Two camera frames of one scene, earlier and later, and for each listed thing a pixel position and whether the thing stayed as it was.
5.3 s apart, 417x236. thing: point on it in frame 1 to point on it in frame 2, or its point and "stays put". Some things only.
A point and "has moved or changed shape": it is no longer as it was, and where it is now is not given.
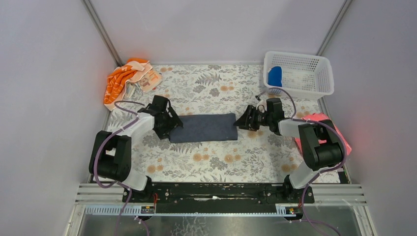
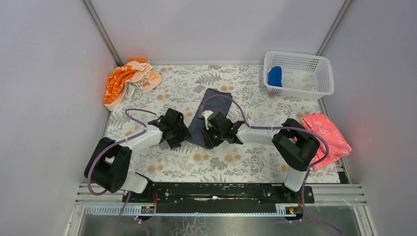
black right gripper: (253, 116) to (213, 129)
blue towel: (275, 76) stays put
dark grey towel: (209, 127) has moved or changed shape
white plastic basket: (305, 76) stays put
